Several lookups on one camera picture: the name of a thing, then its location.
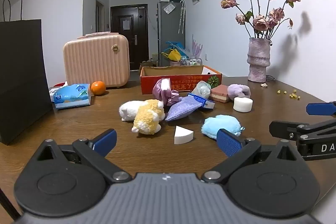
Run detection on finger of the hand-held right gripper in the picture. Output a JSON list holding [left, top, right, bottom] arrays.
[[269, 120, 336, 140], [306, 101, 336, 117]]

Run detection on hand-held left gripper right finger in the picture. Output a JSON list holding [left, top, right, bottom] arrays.
[[201, 129, 300, 184]]

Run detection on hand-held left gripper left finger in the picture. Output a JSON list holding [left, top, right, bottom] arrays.
[[36, 129, 132, 183]]

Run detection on light blue plush toy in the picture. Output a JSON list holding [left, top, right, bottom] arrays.
[[201, 114, 246, 140]]

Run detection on white and yellow plush toy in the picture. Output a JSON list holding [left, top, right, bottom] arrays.
[[119, 99, 166, 135]]

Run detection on blue tissue packet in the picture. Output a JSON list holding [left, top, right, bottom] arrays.
[[187, 93, 216, 110]]

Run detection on lilac fluffy cloth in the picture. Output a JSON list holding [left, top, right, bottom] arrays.
[[227, 84, 251, 101]]

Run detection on purple fabric pouch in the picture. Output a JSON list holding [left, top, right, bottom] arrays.
[[165, 96, 203, 122]]

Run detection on pink satin scrunchie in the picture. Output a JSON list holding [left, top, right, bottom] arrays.
[[152, 78, 182, 106]]

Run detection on orange cardboard box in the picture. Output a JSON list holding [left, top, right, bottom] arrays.
[[140, 65, 223, 95]]

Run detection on blue soft tissue pack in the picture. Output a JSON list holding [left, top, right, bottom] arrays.
[[53, 83, 92, 110]]

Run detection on pale green soft item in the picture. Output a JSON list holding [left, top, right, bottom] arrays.
[[191, 81, 212, 99]]

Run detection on yellow crumbs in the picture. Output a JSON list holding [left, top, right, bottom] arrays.
[[277, 89, 300, 100]]

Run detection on white round sponge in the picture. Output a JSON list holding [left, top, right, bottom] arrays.
[[233, 97, 254, 113]]

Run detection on white wedge sponge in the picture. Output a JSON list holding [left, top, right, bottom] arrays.
[[174, 126, 195, 145]]

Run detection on pink sponge block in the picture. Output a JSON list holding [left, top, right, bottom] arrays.
[[210, 84, 232, 103]]

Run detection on orange fruit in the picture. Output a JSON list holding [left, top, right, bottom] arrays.
[[90, 80, 106, 96]]

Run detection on pink textured vase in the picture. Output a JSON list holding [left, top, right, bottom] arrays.
[[246, 37, 271, 83]]

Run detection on pink ribbed suitcase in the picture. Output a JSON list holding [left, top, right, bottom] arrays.
[[63, 33, 131, 88]]

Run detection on cart with bottles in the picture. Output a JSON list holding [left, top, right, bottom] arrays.
[[181, 56, 203, 66]]

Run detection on dark brown door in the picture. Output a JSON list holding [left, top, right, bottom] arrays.
[[110, 5, 149, 71]]

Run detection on pink item on suitcase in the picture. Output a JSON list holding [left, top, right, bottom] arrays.
[[77, 31, 119, 40]]

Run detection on dried pink roses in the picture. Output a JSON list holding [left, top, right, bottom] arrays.
[[220, 0, 302, 40]]

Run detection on black paper bag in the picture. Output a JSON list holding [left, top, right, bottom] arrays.
[[0, 0, 54, 146]]

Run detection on blue plastic rack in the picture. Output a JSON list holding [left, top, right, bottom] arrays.
[[166, 41, 190, 54]]

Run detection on grey refrigerator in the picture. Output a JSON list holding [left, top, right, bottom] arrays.
[[157, 0, 186, 67]]

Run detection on hanging folded umbrellas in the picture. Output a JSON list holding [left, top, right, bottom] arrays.
[[178, 1, 186, 34]]

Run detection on purple wall decoration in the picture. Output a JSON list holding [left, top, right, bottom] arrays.
[[191, 35, 204, 59]]

